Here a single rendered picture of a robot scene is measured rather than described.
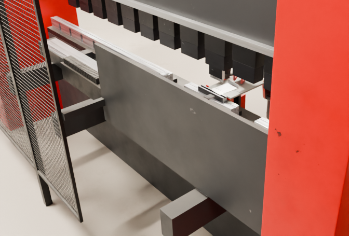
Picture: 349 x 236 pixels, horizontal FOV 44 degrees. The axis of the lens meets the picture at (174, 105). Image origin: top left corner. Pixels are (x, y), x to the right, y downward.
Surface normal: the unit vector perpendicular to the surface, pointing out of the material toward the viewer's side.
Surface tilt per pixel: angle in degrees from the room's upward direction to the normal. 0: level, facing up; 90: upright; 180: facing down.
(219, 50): 90
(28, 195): 0
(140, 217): 0
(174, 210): 0
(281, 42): 90
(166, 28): 90
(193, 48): 90
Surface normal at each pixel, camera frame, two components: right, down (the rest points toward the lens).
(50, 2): 0.62, 0.36
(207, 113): -0.78, 0.33
